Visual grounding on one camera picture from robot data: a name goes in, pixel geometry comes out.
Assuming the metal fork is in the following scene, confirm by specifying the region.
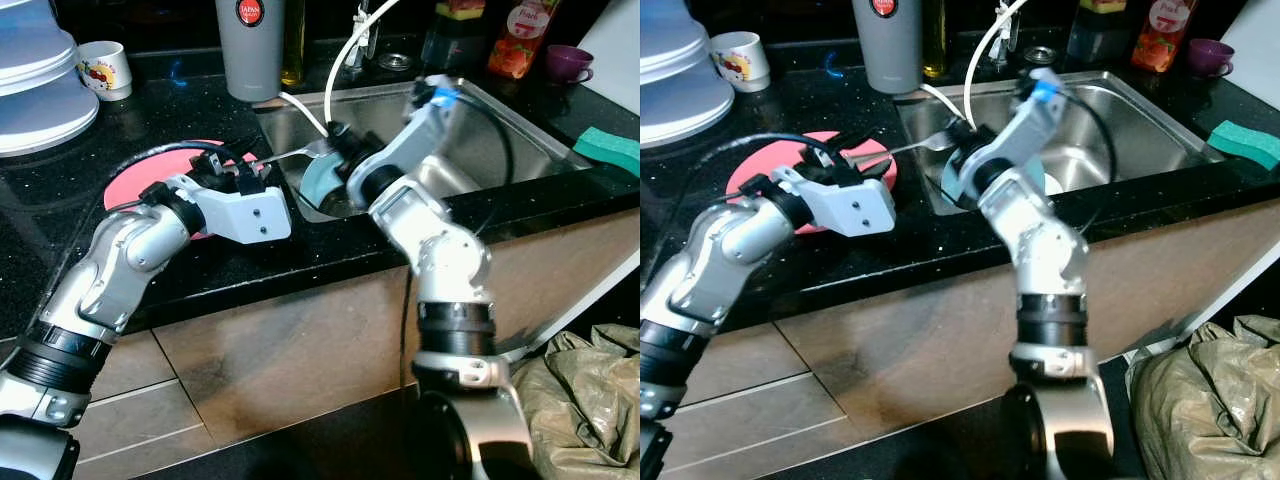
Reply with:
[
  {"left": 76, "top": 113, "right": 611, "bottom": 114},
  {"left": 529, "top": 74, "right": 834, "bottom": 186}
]
[
  {"left": 850, "top": 130, "right": 956, "bottom": 169},
  {"left": 252, "top": 138, "right": 339, "bottom": 169}
]

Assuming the teal plate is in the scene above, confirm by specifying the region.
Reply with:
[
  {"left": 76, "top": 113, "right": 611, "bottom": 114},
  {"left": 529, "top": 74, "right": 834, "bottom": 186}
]
[
  {"left": 940, "top": 150, "right": 1047, "bottom": 206},
  {"left": 300, "top": 150, "right": 351, "bottom": 206}
]

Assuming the yellow oil bottle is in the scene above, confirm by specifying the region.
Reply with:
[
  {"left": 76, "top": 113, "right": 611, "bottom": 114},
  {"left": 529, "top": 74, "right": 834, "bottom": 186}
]
[
  {"left": 920, "top": 0, "right": 947, "bottom": 79},
  {"left": 280, "top": 0, "right": 306, "bottom": 88}
]

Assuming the grey canister with red logo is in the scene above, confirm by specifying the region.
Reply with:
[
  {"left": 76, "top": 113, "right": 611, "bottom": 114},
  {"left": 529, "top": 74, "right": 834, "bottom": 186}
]
[
  {"left": 852, "top": 0, "right": 925, "bottom": 95},
  {"left": 215, "top": 0, "right": 287, "bottom": 103}
]

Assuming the chrome sink faucet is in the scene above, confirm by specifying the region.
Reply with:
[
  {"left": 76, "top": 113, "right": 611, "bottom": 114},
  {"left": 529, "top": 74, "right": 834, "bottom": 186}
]
[
  {"left": 345, "top": 0, "right": 386, "bottom": 73},
  {"left": 990, "top": 0, "right": 1026, "bottom": 61}
]

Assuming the white printed mug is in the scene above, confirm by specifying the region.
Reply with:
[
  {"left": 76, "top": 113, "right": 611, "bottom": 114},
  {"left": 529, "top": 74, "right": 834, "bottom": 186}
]
[
  {"left": 76, "top": 40, "right": 134, "bottom": 102},
  {"left": 710, "top": 31, "right": 772, "bottom": 93}
]

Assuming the stainless steel sink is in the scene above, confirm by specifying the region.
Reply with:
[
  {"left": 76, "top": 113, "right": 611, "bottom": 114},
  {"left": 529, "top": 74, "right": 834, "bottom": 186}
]
[
  {"left": 255, "top": 75, "right": 591, "bottom": 223},
  {"left": 895, "top": 68, "right": 1231, "bottom": 216}
]

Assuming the dark plastic container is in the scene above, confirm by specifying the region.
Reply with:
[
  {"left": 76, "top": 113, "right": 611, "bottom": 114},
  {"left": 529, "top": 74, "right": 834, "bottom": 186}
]
[
  {"left": 1065, "top": 8, "right": 1136, "bottom": 66},
  {"left": 422, "top": 15, "right": 491, "bottom": 73}
]

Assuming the white tiered storage container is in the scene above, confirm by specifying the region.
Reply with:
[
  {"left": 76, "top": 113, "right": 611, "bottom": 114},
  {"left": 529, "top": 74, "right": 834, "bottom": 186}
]
[
  {"left": 640, "top": 0, "right": 736, "bottom": 149},
  {"left": 0, "top": 0, "right": 101, "bottom": 159}
]

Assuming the purple cup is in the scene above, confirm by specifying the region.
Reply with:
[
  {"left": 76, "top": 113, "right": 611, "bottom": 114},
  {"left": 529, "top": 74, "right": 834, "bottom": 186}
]
[
  {"left": 545, "top": 44, "right": 595, "bottom": 85},
  {"left": 1187, "top": 38, "right": 1237, "bottom": 79}
]

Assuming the olive plastic bag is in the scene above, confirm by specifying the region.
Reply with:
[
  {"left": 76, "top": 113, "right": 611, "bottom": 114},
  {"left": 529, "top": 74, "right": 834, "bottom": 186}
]
[
  {"left": 1125, "top": 315, "right": 1280, "bottom": 480},
  {"left": 510, "top": 322, "right": 641, "bottom": 480}
]

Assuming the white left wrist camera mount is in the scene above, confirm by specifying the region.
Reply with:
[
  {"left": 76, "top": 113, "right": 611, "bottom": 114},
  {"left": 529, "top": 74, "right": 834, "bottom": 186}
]
[
  {"left": 188, "top": 178, "right": 294, "bottom": 246},
  {"left": 795, "top": 165, "right": 898, "bottom": 239}
]

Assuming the short white hose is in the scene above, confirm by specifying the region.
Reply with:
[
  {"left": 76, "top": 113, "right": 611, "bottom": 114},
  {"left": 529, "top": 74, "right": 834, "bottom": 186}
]
[
  {"left": 277, "top": 92, "right": 333, "bottom": 138},
  {"left": 918, "top": 83, "right": 969, "bottom": 129}
]

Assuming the long white hose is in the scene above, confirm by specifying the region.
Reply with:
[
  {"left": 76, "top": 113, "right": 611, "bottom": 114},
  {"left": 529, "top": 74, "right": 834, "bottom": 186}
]
[
  {"left": 962, "top": 0, "right": 1041, "bottom": 126},
  {"left": 322, "top": 0, "right": 401, "bottom": 129}
]

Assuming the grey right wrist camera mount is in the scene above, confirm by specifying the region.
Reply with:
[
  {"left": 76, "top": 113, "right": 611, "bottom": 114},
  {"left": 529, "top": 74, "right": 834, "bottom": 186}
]
[
  {"left": 985, "top": 67, "right": 1068, "bottom": 191},
  {"left": 372, "top": 74, "right": 463, "bottom": 196}
]

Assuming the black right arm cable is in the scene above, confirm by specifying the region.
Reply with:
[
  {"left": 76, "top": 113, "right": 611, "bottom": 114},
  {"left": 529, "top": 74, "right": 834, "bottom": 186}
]
[
  {"left": 1055, "top": 88, "right": 1119, "bottom": 236},
  {"left": 440, "top": 88, "right": 516, "bottom": 241}
]

